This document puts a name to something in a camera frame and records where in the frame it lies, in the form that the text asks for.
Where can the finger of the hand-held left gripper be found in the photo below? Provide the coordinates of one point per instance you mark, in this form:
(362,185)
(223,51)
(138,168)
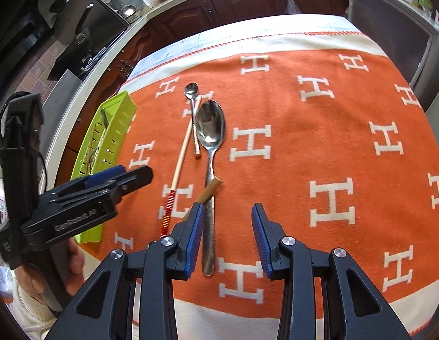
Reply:
(134,179)
(99,177)

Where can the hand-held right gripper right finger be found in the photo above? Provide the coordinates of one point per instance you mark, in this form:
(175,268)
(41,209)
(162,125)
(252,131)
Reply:
(260,241)

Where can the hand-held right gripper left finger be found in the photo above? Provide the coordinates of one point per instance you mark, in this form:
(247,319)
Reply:
(194,241)

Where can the wooden chopstick red striped end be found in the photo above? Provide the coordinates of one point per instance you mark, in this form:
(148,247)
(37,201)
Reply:
(209,192)
(168,212)

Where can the green plastic utensil tray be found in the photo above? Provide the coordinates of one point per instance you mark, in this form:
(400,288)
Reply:
(117,127)

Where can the person's left forearm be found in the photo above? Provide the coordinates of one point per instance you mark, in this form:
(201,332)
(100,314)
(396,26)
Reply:
(24,315)

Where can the person's left hand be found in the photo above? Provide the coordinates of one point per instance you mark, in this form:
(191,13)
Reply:
(77,265)

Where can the white kitchen counter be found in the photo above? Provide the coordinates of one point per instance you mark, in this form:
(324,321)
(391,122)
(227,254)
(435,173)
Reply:
(92,92)

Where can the large metal spoon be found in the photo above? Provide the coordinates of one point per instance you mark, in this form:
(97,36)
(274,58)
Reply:
(210,124)

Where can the small metal spoon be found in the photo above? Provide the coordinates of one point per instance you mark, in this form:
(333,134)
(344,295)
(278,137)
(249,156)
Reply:
(191,90)

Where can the orange printed blanket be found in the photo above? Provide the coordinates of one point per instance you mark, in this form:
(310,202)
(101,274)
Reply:
(311,148)

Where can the black wok pan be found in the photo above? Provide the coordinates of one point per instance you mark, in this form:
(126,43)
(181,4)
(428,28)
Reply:
(70,67)

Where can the brown wooden kitchen cabinet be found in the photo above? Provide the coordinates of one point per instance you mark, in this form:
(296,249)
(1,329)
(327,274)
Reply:
(240,0)

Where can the white plastic bag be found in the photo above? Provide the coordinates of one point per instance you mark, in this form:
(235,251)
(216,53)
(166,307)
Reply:
(292,7)

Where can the grey metal appliance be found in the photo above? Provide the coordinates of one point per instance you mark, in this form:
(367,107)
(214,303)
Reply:
(382,24)

